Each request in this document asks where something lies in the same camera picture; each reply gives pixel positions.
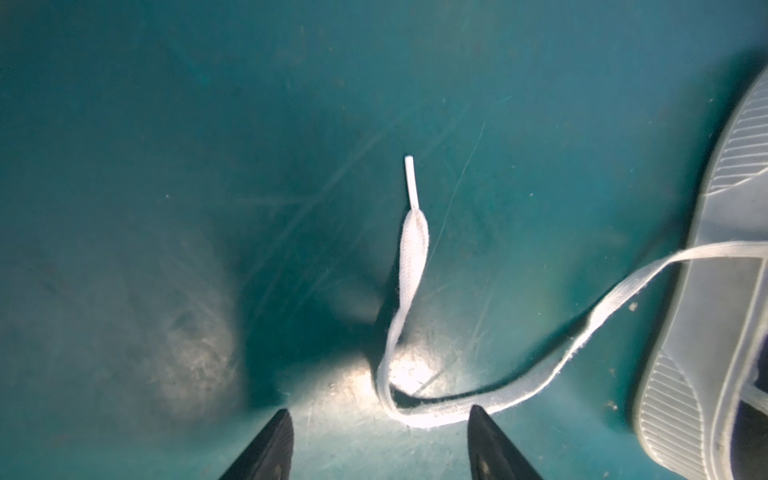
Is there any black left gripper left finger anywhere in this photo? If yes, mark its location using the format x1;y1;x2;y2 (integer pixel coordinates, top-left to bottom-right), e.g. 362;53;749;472
220;409;294;480

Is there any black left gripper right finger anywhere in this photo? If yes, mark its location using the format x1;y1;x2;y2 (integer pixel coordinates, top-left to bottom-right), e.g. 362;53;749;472
467;405;542;480

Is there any black white canvas sneaker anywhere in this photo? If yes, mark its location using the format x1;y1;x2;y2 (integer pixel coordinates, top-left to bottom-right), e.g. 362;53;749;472
633;74;767;479

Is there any white shoelace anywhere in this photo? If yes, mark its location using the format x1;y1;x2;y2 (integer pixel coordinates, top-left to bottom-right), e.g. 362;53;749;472
374;155;767;429

